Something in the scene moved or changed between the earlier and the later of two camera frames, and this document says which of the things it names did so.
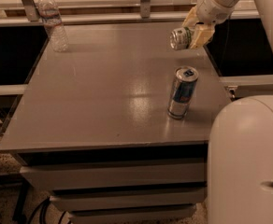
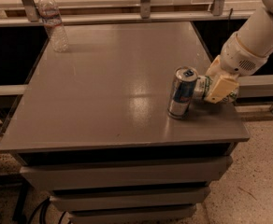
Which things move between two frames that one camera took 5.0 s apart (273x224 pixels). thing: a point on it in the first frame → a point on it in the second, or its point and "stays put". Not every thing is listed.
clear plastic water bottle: (50, 17) stays put
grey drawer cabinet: (117, 126) stays put
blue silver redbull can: (182, 91) stays put
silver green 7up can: (180, 38) → (200, 88)
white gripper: (207, 9) → (236, 60)
